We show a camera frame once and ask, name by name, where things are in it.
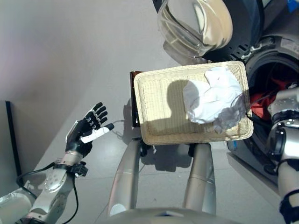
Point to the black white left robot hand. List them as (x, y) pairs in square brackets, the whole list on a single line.
[(78, 140)]

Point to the red garment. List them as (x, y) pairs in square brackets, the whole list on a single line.
[(259, 108)]

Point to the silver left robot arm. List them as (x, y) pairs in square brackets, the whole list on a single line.
[(56, 179)]

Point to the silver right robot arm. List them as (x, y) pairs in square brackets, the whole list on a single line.
[(287, 102)]

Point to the round washing machine door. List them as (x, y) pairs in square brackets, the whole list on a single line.
[(198, 23)]

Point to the dark grey washing machine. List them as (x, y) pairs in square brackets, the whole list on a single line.
[(275, 46)]

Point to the dark edged grey panel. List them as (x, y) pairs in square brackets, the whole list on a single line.
[(7, 144)]

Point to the cream wicker laundry basket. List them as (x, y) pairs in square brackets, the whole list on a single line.
[(151, 84)]

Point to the silver robot torso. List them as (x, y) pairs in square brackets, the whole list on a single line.
[(163, 217)]

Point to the silver right robot leg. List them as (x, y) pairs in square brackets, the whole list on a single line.
[(201, 177)]

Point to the white garment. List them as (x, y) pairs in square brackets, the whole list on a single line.
[(205, 100)]

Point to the blue white energy label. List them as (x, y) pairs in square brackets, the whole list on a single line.
[(293, 5)]

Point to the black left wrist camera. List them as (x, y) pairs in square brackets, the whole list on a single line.
[(80, 170)]

